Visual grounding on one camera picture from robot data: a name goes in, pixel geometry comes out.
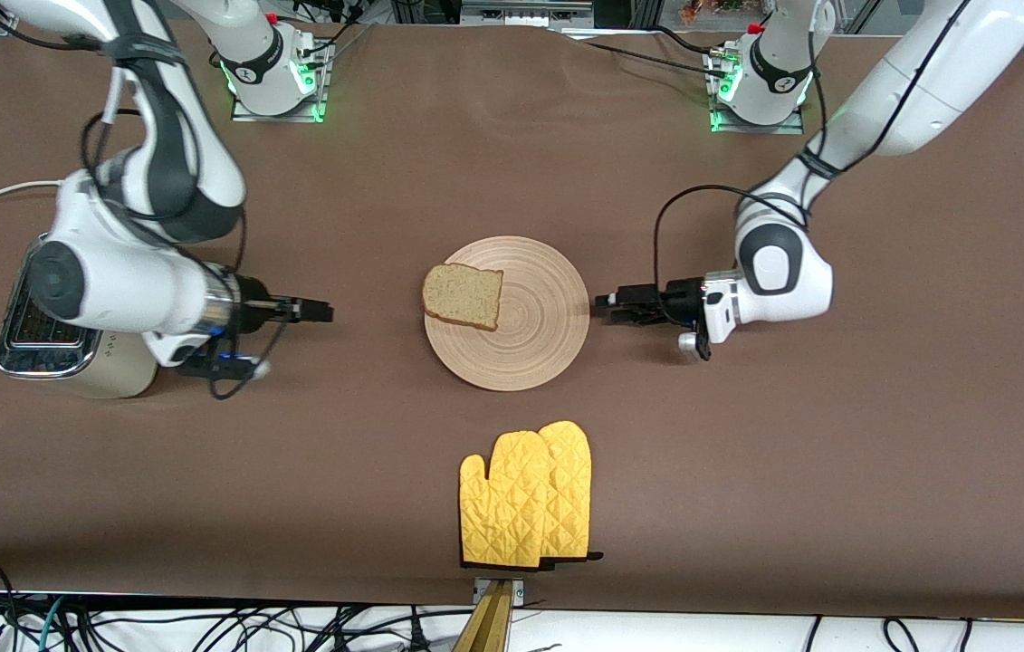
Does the black base cable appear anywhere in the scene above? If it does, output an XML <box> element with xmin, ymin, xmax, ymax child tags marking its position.
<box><xmin>292</xmin><ymin>0</ymin><xmax>374</xmax><ymax>57</ymax></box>
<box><xmin>566</xmin><ymin>25</ymin><xmax>735</xmax><ymax>82</ymax></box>

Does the orange background item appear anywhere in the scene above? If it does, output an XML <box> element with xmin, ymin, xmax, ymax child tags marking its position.
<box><xmin>679</xmin><ymin>0</ymin><xmax>748</xmax><ymax>24</ymax></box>

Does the round wooden plate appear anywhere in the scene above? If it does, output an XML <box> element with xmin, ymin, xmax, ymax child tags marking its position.
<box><xmin>424</xmin><ymin>236</ymin><xmax>590</xmax><ymax>392</ymax></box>

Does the cream chrome toaster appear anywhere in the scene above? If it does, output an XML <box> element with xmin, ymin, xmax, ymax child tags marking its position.
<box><xmin>0</xmin><ymin>234</ymin><xmax>160</xmax><ymax>399</ymax></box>

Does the wooden post with metal bracket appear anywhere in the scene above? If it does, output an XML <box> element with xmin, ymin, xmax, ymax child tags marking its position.
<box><xmin>453</xmin><ymin>578</ymin><xmax>527</xmax><ymax>652</ymax></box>

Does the black right base cable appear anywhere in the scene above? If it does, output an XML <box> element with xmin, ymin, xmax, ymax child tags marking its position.
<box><xmin>292</xmin><ymin>0</ymin><xmax>374</xmax><ymax>57</ymax></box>

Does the aluminium frame rail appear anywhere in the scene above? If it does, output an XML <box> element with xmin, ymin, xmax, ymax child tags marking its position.
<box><xmin>460</xmin><ymin>0</ymin><xmax>596</xmax><ymax>28</ymax></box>

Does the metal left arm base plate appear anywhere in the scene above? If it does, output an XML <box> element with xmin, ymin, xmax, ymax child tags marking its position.
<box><xmin>708</xmin><ymin>50</ymin><xmax>805</xmax><ymax>136</ymax></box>

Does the teal floor cable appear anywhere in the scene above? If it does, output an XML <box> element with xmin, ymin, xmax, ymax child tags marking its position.
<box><xmin>23</xmin><ymin>595</ymin><xmax>71</xmax><ymax>652</ymax></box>

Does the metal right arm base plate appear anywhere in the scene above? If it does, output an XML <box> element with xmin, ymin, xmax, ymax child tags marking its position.
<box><xmin>231</xmin><ymin>41</ymin><xmax>330</xmax><ymax>124</ymax></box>

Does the black left base cable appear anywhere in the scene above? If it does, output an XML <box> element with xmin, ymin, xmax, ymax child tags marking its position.
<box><xmin>566</xmin><ymin>25</ymin><xmax>735</xmax><ymax>82</ymax></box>

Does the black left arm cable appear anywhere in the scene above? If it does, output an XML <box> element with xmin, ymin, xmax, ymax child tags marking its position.
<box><xmin>653</xmin><ymin>0</ymin><xmax>970</xmax><ymax>292</ymax></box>

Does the bread slice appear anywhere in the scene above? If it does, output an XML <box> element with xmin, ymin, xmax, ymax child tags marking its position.
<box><xmin>422</xmin><ymin>264</ymin><xmax>504</xmax><ymax>332</ymax></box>

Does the brown table cover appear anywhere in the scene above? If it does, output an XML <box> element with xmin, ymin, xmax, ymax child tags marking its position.
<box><xmin>0</xmin><ymin>16</ymin><xmax>1024</xmax><ymax>622</ymax></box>

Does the yellow quilted oven mitt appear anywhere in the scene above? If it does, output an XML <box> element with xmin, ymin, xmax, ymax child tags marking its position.
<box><xmin>537</xmin><ymin>420</ymin><xmax>605</xmax><ymax>567</ymax></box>
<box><xmin>459</xmin><ymin>431</ymin><xmax>554</xmax><ymax>570</ymax></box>

